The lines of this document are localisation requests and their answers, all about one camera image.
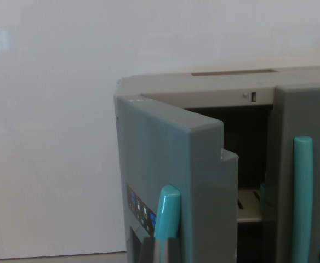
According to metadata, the black display panel sticker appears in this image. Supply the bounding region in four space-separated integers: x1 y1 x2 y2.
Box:
125 182 158 238

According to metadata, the teal handle of plain door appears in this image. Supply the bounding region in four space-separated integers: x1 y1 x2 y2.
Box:
290 136 314 263

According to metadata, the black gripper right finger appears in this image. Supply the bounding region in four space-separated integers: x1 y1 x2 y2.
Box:
166 237 182 263

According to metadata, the grey toy fridge cabinet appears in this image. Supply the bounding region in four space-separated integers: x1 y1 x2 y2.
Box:
113 65 320 263

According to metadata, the teal handle of display door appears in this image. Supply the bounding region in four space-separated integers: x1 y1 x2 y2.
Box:
153 184 182 263

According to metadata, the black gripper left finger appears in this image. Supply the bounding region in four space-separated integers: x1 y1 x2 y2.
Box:
141 237 157 263

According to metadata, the grey inner fridge shelf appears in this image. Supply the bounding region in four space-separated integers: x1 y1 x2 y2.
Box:
236 187 265 223

